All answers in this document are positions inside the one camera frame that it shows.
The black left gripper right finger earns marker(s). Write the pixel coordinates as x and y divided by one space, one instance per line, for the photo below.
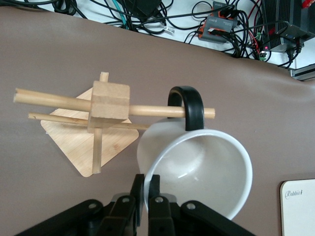
162 218

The brown table mat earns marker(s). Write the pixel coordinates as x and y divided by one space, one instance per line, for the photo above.
49 49

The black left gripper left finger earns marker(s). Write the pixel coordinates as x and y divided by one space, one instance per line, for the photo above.
118 216

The cream rabbit print tray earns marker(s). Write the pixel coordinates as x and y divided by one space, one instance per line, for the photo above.
300 216

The grey orange hub box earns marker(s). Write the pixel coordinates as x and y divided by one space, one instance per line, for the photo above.
221 6
216 27

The green terminal connector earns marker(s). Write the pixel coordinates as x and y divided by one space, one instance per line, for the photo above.
262 57

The wooden cup rack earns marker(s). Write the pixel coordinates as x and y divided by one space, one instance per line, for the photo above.
109 103

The small black electronics box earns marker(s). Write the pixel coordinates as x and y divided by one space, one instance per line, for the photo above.
290 37

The aluminium extrusion rail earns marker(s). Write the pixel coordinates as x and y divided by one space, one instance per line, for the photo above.
304 72

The black power adapter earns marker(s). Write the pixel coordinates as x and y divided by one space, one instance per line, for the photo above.
147 6

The black finned electronics box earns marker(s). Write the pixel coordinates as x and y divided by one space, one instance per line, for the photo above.
283 12

